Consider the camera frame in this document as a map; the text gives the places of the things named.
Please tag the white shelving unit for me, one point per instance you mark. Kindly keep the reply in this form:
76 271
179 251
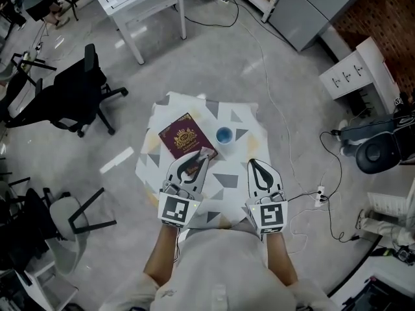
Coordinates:
275 2

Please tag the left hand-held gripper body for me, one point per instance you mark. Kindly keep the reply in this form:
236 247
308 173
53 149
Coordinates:
173 211

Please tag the white square table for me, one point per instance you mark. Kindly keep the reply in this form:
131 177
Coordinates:
142 2

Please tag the white desk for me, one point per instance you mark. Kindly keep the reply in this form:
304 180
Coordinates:
48 296
389 271

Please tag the black office chair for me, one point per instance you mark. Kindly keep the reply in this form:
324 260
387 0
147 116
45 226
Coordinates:
74 92

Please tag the grey refrigerator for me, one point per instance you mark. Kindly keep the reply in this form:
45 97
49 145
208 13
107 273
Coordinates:
311 11

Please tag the maroon book gold print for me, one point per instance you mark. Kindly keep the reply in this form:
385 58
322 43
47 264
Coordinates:
184 134

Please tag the small cup blue inside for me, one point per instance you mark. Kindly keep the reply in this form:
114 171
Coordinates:
224 136

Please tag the white drawer cabinet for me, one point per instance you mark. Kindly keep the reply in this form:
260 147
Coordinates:
350 73

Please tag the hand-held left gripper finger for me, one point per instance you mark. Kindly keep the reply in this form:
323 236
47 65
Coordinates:
172 173
201 180

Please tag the grey chair black legs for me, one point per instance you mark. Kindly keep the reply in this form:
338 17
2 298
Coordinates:
65 225

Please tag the black chair draped with clothes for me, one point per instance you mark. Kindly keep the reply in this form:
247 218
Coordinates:
29 225

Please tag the person's beige shirt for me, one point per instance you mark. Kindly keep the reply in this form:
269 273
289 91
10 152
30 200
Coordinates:
227 271

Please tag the white tablecloth grey triangles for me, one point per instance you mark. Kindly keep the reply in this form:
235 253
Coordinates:
227 160

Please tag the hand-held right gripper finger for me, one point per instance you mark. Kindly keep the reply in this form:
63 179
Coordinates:
277 183
251 190

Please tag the person's right forearm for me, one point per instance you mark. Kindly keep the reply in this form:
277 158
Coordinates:
279 258

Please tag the round wooden table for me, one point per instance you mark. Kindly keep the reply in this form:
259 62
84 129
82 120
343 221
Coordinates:
151 196

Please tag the white paper piece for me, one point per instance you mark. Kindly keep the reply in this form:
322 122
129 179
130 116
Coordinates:
206 152

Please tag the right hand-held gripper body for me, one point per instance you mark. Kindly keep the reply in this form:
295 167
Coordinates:
269 215

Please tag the person's left forearm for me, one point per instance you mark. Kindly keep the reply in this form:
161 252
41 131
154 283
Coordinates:
160 258

